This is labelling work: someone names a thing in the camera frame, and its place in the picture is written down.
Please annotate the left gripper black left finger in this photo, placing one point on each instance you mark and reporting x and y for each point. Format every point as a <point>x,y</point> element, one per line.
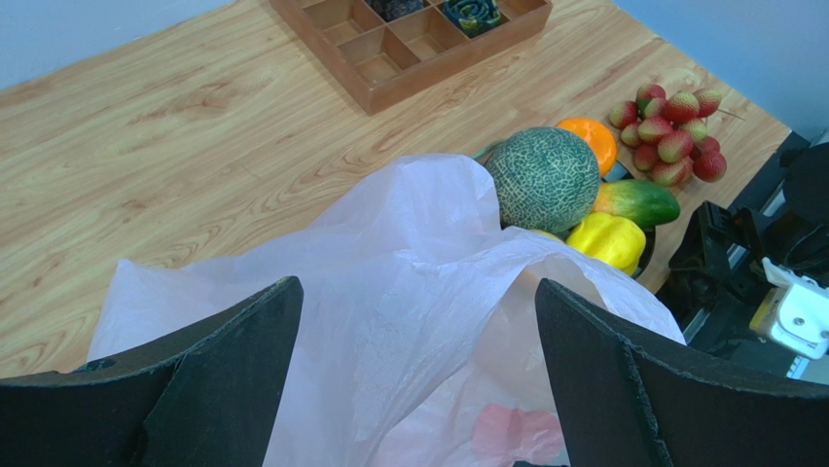
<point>204,395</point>

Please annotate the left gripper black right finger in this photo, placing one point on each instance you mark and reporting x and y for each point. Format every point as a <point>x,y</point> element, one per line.
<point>627,396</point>

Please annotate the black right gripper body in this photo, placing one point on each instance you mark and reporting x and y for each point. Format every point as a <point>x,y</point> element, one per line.
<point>720,256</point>

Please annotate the fake green orange mango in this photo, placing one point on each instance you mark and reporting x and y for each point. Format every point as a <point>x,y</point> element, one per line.
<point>645,203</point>

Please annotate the fake yellow bell pepper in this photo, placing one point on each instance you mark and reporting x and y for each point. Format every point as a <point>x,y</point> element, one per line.
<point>614,240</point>

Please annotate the fake yellow lemon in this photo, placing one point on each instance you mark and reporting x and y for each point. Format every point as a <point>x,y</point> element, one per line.
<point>548,235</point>

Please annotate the fake green netted melon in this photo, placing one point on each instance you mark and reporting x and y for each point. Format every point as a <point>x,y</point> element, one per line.
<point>546,178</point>

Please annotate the pink plastic bag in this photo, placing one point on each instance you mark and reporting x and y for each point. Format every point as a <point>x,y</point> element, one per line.
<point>418,343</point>

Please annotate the black rimmed plate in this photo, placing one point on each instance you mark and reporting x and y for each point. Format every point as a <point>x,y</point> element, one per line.
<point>648,233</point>

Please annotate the dark blue yellow rolled sock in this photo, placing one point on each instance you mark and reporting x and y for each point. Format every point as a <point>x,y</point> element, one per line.
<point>473,17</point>

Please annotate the wooden compartment tray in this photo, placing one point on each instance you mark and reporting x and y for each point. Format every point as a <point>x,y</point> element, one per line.
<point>380,63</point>

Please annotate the black patterned rolled sock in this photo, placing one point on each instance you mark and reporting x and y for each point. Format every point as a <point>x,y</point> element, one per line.
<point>390,10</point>

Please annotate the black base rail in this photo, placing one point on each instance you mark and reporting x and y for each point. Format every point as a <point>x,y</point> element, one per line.
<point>724,332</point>

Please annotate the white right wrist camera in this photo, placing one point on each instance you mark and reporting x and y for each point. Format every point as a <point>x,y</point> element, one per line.
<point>794,313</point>

